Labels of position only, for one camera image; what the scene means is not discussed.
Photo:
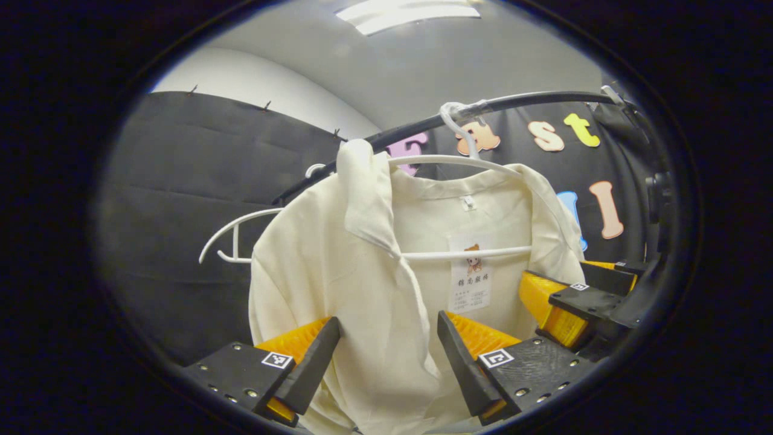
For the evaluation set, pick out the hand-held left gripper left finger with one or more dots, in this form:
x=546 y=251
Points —
x=311 y=362

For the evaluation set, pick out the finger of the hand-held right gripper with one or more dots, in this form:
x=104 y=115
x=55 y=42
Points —
x=580 y=297
x=610 y=278

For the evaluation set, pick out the ceiling light panel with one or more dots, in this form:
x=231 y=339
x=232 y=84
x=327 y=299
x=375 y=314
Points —
x=410 y=13

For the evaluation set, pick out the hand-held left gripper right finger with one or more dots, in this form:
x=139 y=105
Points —
x=462 y=362

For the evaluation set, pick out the black backdrop cloth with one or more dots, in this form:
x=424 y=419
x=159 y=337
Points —
x=181 y=241

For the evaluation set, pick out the cream button-up shirt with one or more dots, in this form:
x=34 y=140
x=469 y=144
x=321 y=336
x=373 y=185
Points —
x=338 y=272

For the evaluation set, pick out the white plastic clothes hanger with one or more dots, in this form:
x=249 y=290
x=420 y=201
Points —
x=471 y=252
x=236 y=241

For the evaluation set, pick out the black clothes rail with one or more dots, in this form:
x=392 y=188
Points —
x=543 y=96

